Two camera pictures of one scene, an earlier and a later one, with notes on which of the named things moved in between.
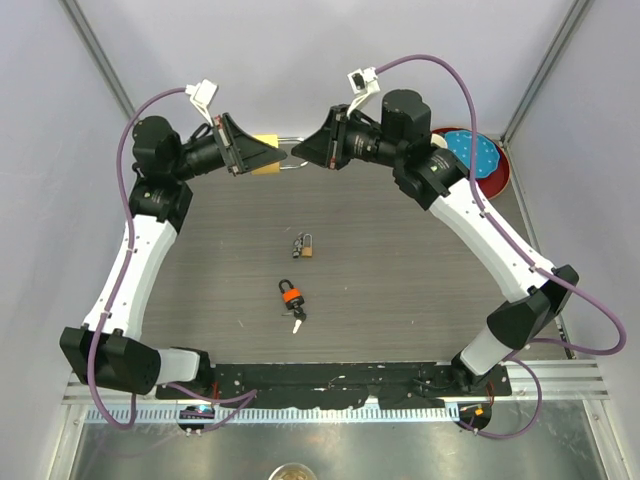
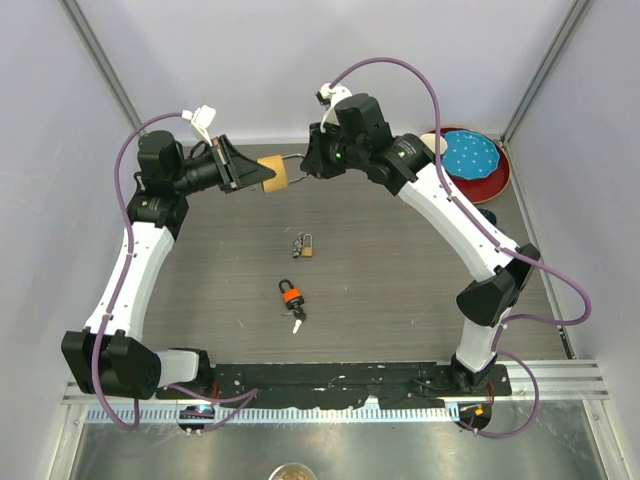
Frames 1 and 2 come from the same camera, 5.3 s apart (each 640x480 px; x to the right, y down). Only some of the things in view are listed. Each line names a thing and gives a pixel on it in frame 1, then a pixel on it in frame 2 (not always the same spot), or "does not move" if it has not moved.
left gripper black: [243, 151] to [236, 171]
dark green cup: [438, 140] does not move
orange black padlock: [292, 297] does not move
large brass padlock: [274, 140] to [278, 182]
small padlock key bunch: [297, 243] does not move
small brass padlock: [307, 251] does not move
